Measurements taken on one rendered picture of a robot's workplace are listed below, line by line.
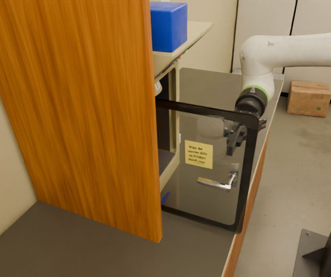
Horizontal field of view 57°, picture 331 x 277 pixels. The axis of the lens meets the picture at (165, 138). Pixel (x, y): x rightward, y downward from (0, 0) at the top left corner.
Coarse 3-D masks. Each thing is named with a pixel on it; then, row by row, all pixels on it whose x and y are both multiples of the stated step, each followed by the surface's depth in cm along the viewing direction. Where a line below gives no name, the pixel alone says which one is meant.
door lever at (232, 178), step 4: (228, 176) 80; (232, 176) 79; (236, 176) 79; (200, 180) 79; (204, 180) 78; (208, 180) 78; (212, 180) 78; (232, 180) 79; (236, 180) 80; (200, 184) 79; (204, 184) 79; (208, 184) 78; (212, 184) 77; (216, 184) 77; (220, 184) 77; (224, 184) 77; (228, 184) 77; (216, 188) 77; (220, 188) 77; (224, 188) 76; (228, 188) 76
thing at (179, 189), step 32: (160, 128) 81; (192, 128) 77; (224, 128) 73; (256, 128) 70; (160, 160) 88; (224, 160) 78; (160, 192) 95; (192, 192) 89; (224, 192) 84; (224, 224) 90
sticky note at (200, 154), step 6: (186, 144) 81; (192, 144) 80; (198, 144) 79; (204, 144) 78; (186, 150) 82; (192, 150) 81; (198, 150) 80; (204, 150) 79; (210, 150) 78; (186, 156) 83; (192, 156) 82; (198, 156) 81; (204, 156) 80; (210, 156) 79; (186, 162) 84; (192, 162) 83; (198, 162) 82; (204, 162) 81; (210, 162) 80; (210, 168) 81
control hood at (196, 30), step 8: (192, 24) 91; (200, 24) 91; (208, 24) 91; (192, 32) 84; (200, 32) 84; (192, 40) 79; (184, 48) 74; (160, 56) 70; (168, 56) 69; (176, 56) 71; (160, 64) 71; (168, 64) 71; (160, 72) 75
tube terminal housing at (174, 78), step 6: (150, 0) 77; (156, 0) 80; (174, 0) 90; (174, 66) 101; (168, 72) 97; (174, 72) 107; (156, 78) 90; (174, 78) 108; (174, 84) 109; (174, 90) 111; (174, 96) 112
